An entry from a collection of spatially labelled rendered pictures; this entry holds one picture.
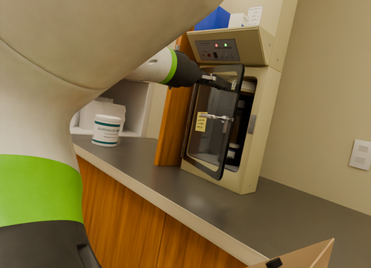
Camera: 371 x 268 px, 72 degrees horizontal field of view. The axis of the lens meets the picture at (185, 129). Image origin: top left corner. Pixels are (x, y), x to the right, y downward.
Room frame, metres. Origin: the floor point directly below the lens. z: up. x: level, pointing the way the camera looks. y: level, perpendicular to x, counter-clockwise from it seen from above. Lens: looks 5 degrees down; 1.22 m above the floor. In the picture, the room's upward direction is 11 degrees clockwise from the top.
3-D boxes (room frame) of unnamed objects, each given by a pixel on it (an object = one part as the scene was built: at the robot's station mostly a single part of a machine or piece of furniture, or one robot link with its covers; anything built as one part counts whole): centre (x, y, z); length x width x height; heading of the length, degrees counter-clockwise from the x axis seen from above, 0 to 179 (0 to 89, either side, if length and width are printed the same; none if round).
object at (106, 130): (1.33, 0.41, 1.02); 0.13 x 0.13 x 0.15
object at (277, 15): (1.10, -0.21, 1.33); 0.32 x 0.25 x 0.77; 47
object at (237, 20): (0.94, -0.12, 1.54); 0.05 x 0.05 x 0.06; 54
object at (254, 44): (0.97, -0.09, 1.46); 0.32 x 0.12 x 0.10; 47
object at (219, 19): (1.02, -0.03, 1.56); 0.10 x 0.10 x 0.09; 47
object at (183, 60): (0.68, 0.06, 1.31); 0.09 x 0.06 x 0.12; 47
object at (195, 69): (0.73, 0.01, 1.31); 0.09 x 0.08 x 0.07; 137
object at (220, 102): (0.97, -0.08, 1.19); 0.30 x 0.01 x 0.40; 27
